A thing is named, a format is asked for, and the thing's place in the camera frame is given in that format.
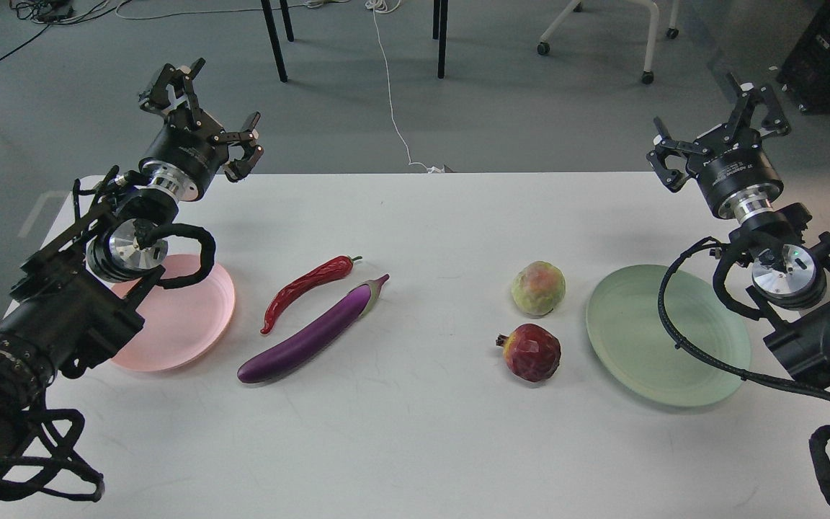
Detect red pomegranate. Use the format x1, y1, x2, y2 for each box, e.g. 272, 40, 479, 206
495, 323, 562, 382

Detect yellow-green peach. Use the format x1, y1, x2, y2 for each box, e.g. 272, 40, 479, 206
510, 262, 566, 316

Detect pink plate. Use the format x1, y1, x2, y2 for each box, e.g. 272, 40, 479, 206
111, 264, 236, 373

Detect light green plate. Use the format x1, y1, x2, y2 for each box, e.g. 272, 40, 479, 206
586, 264, 752, 407

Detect white wheeled chair base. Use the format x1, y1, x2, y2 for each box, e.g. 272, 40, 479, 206
535, 1, 684, 86

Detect red chili pepper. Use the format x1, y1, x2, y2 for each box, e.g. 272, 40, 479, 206
259, 255, 362, 335

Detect purple eggplant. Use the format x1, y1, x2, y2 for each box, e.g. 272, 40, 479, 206
236, 275, 390, 384

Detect black table leg left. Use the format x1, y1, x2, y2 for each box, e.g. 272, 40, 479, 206
260, 0, 295, 83

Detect black cables on floor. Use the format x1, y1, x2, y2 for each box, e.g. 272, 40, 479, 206
0, 0, 135, 84

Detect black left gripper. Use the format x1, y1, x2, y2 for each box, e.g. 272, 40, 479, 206
138, 57, 264, 203

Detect black table leg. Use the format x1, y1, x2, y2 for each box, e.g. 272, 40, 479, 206
432, 0, 449, 79
260, 0, 295, 83

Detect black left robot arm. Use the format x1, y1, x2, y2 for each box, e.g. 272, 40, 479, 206
0, 59, 264, 502

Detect white cable on floor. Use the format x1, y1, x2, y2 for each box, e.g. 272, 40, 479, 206
365, 0, 455, 174

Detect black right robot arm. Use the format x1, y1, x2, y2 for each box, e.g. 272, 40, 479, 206
648, 74, 830, 507

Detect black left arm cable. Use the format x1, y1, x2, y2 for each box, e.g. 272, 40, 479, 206
135, 222, 217, 290

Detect black table leg right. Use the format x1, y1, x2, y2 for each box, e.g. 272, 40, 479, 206
432, 0, 449, 79

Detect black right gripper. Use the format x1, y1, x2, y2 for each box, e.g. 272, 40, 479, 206
647, 72, 792, 220

